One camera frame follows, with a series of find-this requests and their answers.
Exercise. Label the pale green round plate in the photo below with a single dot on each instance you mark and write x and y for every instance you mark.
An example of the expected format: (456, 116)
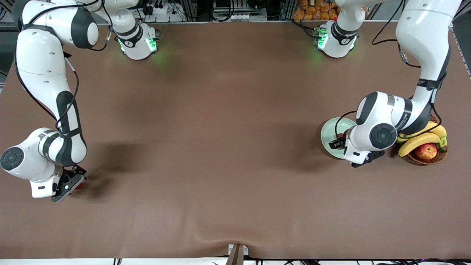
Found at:
(329, 136)

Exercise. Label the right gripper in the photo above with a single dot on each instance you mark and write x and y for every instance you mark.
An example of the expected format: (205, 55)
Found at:
(65, 179)

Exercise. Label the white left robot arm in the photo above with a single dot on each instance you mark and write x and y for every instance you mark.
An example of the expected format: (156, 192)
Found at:
(423, 36)

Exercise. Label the metal table clamp bracket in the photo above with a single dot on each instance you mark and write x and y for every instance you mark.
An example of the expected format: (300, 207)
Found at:
(237, 254)

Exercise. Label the brown wicker basket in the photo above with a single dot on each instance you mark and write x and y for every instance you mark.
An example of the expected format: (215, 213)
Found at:
(423, 161)

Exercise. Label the orange bread rolls heap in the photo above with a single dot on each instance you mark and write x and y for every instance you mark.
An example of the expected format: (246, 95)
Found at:
(311, 13)

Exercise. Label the red yellow apple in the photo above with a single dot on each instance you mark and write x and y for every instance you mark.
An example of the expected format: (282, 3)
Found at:
(426, 151)

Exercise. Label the white power strip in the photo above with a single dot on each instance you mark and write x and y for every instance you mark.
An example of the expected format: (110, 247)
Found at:
(162, 10)

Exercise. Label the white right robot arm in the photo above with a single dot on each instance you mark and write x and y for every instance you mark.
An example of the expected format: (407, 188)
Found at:
(40, 66)

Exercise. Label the white socket block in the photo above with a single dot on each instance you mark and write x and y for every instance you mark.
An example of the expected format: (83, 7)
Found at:
(239, 16)

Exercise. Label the yellow banana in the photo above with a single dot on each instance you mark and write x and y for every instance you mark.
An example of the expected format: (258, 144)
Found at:
(419, 142)
(438, 129)
(402, 139)

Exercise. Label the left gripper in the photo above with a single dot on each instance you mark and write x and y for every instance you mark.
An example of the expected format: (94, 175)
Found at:
(337, 142)

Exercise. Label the large table cover mat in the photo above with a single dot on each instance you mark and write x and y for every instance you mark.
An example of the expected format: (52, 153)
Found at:
(220, 147)

